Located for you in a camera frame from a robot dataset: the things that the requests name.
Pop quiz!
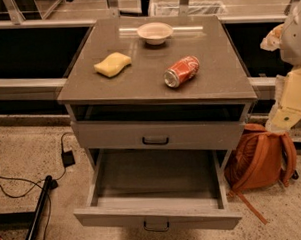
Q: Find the red coke can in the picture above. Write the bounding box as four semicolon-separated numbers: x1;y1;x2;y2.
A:
164;55;200;88

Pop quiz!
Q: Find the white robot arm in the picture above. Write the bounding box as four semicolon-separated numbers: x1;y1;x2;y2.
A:
260;0;301;132

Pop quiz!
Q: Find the grey drawer cabinet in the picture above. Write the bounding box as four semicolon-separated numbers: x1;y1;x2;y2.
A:
53;11;264;238

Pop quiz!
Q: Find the open grey drawer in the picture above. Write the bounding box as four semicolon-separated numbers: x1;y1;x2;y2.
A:
74;149;242;230

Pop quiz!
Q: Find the orange backpack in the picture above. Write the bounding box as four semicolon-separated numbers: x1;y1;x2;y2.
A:
224;123;298;224

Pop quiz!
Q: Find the white bowl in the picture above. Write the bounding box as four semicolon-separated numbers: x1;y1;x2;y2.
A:
137;22;174;46

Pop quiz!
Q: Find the yellow sponge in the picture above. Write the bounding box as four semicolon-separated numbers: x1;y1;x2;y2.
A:
94;52;132;78

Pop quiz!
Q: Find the black power adapter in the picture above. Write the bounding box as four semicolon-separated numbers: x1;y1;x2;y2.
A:
61;151;75;168

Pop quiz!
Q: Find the black stand leg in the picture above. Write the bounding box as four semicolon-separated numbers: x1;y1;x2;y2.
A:
25;175;53;240

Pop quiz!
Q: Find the black drawer handle upper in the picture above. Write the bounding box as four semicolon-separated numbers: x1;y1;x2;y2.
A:
141;136;169;146

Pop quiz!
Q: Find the black drawer handle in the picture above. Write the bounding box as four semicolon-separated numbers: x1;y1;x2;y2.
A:
143;221;170;233
141;136;169;146

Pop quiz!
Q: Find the black drawer handle lower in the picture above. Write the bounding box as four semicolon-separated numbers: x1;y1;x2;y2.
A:
143;221;170;233

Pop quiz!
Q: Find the black cable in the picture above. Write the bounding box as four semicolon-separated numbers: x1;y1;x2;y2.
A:
0;131;79;240

